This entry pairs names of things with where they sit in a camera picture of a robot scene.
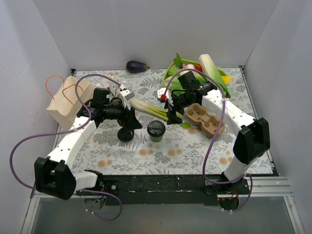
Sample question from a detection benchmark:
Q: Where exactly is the black plastic cup lid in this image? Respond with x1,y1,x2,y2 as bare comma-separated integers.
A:
146,120,167,136

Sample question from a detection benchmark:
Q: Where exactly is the green paper coffee cup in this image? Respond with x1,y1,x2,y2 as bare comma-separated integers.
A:
146,120,167,143

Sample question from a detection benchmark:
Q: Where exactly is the brown pulp cup carrier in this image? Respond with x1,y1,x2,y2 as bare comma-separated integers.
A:
184,103,220,138

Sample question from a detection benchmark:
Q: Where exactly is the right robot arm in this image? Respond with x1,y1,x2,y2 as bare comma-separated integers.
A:
157,69,271,194

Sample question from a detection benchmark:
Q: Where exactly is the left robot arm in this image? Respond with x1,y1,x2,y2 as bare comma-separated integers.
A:
34,88,142,200

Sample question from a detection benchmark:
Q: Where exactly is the brown paper takeout bag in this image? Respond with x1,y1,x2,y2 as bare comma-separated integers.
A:
46,76,94,131

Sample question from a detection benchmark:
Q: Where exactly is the green leafy lettuce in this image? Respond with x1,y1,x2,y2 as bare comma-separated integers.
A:
162,76,185,96

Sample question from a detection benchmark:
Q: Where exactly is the green onion bunch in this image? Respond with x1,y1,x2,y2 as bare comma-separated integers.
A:
130,98,169,122

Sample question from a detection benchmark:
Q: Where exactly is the grey cup of straws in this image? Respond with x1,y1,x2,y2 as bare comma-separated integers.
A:
109,81,125,98

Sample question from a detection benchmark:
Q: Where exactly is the green vegetable tray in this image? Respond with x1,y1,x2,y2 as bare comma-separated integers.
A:
163,57,227,83

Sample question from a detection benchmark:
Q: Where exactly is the floral table mat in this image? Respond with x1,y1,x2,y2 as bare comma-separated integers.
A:
72,68,273,175

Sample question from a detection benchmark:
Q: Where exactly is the long napa cabbage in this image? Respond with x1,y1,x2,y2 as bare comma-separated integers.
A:
199,54,231,98

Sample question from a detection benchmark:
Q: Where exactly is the purple eggplant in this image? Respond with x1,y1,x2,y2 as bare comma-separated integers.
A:
126,60,150,73

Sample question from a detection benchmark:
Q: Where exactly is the yellow pepper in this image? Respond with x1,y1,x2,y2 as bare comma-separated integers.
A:
221,76,232,85

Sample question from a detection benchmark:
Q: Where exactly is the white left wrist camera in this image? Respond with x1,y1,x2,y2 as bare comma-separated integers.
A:
118,89,135,105

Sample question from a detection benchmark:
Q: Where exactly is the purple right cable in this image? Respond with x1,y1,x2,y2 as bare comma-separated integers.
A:
161,69,254,212

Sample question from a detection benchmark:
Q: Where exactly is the purple cable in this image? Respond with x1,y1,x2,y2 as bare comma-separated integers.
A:
9,74,127,221
161,69,254,212

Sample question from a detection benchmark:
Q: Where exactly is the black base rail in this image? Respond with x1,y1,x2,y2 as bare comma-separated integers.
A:
77,175,250,206

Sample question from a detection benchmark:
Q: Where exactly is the aluminium frame rail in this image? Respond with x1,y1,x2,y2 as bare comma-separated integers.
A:
30,176,293,198

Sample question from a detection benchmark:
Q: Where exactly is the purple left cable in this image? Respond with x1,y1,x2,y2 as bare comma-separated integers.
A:
9,74,127,221

